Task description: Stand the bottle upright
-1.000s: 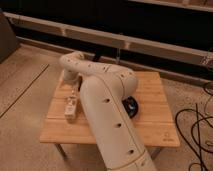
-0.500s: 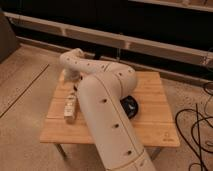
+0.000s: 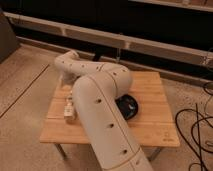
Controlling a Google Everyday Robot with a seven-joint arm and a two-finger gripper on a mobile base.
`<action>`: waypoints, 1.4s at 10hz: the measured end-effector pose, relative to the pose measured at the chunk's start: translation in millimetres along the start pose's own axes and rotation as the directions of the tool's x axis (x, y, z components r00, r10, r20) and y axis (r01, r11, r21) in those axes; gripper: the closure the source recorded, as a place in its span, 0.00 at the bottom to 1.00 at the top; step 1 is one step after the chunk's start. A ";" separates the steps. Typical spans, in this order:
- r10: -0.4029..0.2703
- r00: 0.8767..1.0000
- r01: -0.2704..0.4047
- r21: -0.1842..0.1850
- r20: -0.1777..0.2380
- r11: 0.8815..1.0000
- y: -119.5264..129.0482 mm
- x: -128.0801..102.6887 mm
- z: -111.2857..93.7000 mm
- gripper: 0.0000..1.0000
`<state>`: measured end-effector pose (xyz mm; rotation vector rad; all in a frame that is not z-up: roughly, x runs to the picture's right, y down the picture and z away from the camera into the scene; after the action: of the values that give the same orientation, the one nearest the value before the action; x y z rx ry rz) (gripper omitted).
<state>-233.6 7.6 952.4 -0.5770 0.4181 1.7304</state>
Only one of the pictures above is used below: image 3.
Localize black floor cables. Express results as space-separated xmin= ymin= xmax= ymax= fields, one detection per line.
xmin=175 ymin=81 xmax=213 ymax=171

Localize black bowl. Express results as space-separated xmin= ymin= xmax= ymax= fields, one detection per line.
xmin=115 ymin=94 xmax=139 ymax=120

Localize white plastic bottle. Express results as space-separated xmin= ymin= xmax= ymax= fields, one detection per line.
xmin=64 ymin=93 xmax=77 ymax=122

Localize wooden slatted table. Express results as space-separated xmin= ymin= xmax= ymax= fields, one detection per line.
xmin=39 ymin=70 xmax=181 ymax=162

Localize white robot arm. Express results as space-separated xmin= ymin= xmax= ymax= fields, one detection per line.
xmin=55 ymin=50 xmax=154 ymax=171

